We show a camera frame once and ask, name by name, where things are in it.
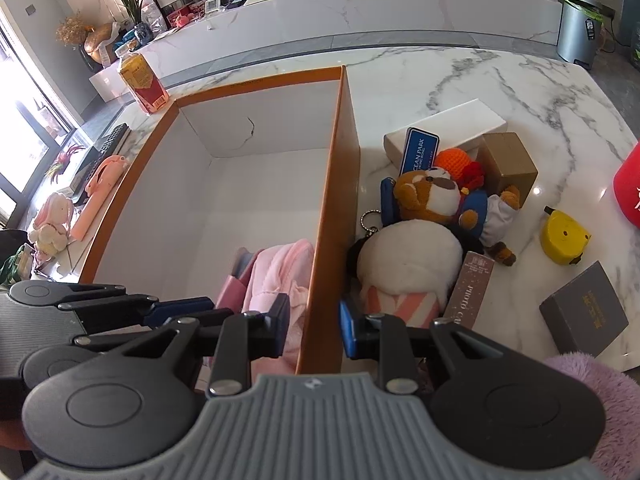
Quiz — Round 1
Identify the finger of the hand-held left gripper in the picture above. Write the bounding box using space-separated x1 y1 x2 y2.
57 284 217 330
72 316 201 350

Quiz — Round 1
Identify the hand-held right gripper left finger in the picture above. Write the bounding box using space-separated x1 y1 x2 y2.
120 292 292 397

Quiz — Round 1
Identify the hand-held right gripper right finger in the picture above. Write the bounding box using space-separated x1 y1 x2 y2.
339 299 501 395

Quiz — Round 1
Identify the white box with orange rim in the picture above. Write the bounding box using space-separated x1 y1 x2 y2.
80 65 361 376

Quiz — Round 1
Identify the brown bear plush toy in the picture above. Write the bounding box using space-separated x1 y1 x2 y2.
380 167 523 266

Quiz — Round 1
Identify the orange and red crochet charm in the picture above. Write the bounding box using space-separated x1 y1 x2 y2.
432 147 487 191

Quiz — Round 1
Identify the yellow toy duck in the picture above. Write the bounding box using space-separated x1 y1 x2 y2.
540 205 592 266

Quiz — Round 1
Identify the pink plush cloth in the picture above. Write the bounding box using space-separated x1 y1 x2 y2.
242 238 315 361

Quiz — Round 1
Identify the pink flat pouch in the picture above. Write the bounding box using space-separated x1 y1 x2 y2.
214 247 266 311

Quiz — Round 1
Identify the green packet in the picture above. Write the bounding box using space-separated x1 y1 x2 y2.
0 242 36 286

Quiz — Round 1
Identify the pink bunny plush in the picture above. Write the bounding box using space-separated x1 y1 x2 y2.
27 192 83 263

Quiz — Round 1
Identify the brown glitter card box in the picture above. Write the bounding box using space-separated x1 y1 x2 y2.
442 252 496 331

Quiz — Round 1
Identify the pink handheld stick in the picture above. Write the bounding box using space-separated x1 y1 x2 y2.
70 155 128 241

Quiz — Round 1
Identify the red artificial flower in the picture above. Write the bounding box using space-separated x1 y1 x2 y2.
45 144 86 181

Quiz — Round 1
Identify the black remote control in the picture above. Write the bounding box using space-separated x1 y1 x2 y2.
92 123 132 161

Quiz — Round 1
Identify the blue sign plaque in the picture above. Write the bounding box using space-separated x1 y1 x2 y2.
397 127 441 176

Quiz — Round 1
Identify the orange drink bottle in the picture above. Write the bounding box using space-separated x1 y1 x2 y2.
116 52 169 115

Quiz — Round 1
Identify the brown cardboard box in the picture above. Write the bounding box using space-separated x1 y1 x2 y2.
477 132 539 206

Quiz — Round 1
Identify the white rectangular box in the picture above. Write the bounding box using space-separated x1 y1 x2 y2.
384 99 508 171

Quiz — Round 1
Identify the dark grey flat box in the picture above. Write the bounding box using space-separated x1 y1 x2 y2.
539 261 630 358

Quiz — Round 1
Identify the purple fluffy clothing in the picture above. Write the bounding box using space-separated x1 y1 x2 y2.
542 352 640 480

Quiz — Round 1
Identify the gold vase with dried flowers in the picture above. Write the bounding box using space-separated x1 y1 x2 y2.
55 12 121 73

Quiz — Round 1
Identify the potted orchid plant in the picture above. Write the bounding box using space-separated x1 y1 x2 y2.
114 0 161 43

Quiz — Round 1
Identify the red cup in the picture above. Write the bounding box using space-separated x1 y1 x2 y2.
612 142 640 231

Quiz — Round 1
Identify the white marble media cabinet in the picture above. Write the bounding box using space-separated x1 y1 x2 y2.
90 0 563 106

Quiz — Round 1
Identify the silver pot with green plant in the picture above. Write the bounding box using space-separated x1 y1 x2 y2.
545 0 618 68

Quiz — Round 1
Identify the white round plush keychain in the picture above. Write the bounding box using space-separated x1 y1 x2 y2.
347 210 486 331

